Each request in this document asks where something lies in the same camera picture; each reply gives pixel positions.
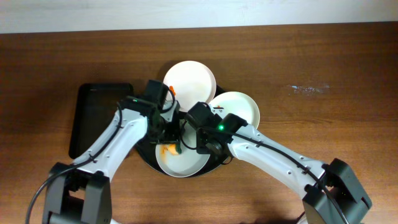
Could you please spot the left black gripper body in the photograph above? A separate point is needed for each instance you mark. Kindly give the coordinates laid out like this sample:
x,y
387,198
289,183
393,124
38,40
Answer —
x,y
170,139

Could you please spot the round black tray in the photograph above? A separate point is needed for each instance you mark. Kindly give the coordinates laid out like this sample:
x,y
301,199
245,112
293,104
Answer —
x,y
147,150

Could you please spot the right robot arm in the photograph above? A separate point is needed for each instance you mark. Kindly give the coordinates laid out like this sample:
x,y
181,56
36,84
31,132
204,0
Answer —
x,y
330,193

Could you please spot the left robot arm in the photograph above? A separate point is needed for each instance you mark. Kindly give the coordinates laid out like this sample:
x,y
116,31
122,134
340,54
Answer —
x,y
81,192

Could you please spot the white plate bottom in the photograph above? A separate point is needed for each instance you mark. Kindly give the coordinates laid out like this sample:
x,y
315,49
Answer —
x,y
185,164

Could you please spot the rectangular black tray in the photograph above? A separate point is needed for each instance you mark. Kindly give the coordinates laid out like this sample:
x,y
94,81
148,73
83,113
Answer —
x,y
95,108

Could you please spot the white plate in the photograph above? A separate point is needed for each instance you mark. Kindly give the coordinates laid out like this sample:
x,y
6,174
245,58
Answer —
x,y
185,164
191,82
239,104

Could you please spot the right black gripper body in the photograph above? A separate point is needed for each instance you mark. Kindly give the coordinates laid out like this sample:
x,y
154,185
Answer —
x,y
203,149

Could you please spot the green yellow sponge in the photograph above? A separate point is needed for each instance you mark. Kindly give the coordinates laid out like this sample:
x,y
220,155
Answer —
x,y
173,149

